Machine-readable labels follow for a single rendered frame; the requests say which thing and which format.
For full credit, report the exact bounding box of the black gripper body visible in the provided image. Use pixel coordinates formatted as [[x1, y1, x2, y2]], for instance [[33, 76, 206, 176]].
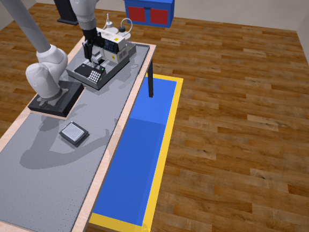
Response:
[[82, 27, 98, 45]]

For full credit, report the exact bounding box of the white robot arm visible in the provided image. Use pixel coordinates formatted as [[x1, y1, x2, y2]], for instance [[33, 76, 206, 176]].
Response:
[[0, 0, 99, 107]]

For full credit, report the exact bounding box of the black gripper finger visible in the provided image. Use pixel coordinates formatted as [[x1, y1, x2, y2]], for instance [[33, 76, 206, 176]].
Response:
[[94, 31, 105, 57], [82, 40, 95, 67]]

